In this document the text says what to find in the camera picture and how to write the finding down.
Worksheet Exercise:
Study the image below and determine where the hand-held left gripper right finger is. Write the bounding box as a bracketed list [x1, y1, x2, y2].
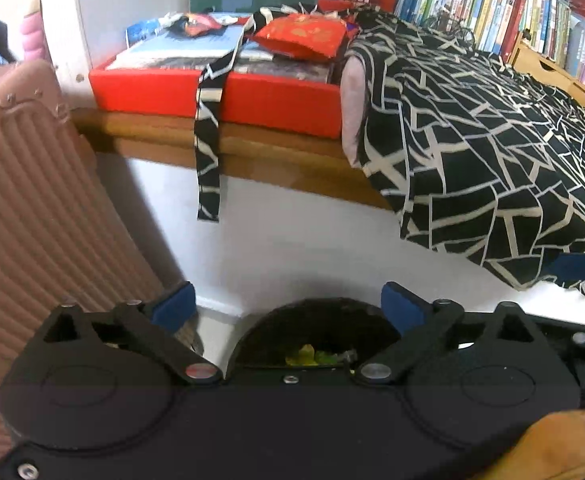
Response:
[355, 281, 544, 387]

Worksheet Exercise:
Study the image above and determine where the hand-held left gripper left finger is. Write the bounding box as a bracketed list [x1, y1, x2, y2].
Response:
[41, 281, 224, 387]

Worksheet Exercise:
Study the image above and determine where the black trash bin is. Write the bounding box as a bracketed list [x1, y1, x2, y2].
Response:
[227, 298, 404, 372]

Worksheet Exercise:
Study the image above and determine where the yellow wrapper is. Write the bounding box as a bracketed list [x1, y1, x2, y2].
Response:
[284, 343, 359, 369]

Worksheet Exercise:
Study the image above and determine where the black and white patterned blanket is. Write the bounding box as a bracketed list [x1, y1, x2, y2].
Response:
[344, 7, 585, 305]

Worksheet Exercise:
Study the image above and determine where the pink ribbed suitcase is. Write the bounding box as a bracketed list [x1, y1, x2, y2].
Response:
[0, 58, 184, 469]

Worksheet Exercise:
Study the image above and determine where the pink pillow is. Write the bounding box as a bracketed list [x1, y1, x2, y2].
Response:
[339, 54, 374, 172]

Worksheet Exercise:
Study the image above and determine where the wooden drawer organizer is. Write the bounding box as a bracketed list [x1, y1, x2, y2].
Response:
[509, 31, 585, 117]

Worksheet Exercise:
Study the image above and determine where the red cardboard box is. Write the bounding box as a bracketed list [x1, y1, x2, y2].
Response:
[88, 35, 344, 141]

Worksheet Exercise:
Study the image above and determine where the photo magazine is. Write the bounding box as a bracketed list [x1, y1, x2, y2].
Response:
[104, 24, 334, 84]

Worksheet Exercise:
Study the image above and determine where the row of colourful books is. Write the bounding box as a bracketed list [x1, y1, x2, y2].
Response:
[395, 0, 585, 107]

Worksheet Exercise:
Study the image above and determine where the blue booklet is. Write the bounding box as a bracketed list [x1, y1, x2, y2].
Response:
[124, 17, 174, 52]

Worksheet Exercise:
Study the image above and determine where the black bicycle model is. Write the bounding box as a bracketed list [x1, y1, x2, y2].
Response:
[421, 9, 476, 47]

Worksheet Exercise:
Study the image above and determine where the small dark red wrapper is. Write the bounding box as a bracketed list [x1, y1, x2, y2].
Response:
[164, 12, 224, 39]

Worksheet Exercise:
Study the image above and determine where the red snack bag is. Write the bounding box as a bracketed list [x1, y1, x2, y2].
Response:
[249, 13, 349, 64]

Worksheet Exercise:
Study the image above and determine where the black and white fabric strap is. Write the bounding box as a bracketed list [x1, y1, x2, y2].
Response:
[194, 7, 274, 224]

